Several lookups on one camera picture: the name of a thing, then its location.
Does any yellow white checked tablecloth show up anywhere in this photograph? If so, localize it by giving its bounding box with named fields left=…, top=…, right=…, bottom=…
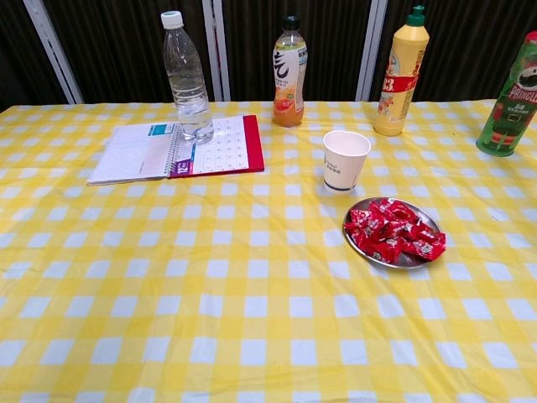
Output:
left=0, top=99, right=537, bottom=403

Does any metal bowl with candies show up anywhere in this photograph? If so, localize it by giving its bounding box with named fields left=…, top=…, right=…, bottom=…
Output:
left=342, top=196, right=445, bottom=270

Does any white metal frame post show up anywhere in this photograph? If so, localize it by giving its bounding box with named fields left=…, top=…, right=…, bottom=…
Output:
left=23, top=0, right=85, bottom=105
left=201, top=0, right=232, bottom=102
left=355, top=0, right=389, bottom=102

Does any white paper cup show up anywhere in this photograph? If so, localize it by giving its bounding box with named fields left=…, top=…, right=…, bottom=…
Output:
left=322, top=129, right=373, bottom=194

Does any clear plastic water bottle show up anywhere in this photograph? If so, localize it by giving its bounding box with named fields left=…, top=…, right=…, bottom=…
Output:
left=160, top=11, right=216, bottom=145

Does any orange drink bottle black cap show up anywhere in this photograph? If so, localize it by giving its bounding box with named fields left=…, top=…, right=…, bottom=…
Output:
left=272, top=15, right=309, bottom=128

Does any open spiral calendar notebook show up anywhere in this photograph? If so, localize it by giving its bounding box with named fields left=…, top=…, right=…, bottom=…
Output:
left=86, top=114, right=266, bottom=186

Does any green Pringles can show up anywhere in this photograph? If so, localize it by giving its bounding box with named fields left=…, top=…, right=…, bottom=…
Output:
left=476, top=31, right=537, bottom=158

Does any yellow detergent bottle green cap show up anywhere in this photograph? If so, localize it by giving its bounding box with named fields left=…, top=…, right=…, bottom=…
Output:
left=373, top=5, right=431, bottom=137

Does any black pleated curtain panel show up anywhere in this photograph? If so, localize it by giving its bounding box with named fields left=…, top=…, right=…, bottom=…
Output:
left=368, top=0, right=537, bottom=102
left=0, top=0, right=72, bottom=113
left=222, top=0, right=373, bottom=102
left=41, top=0, right=217, bottom=104

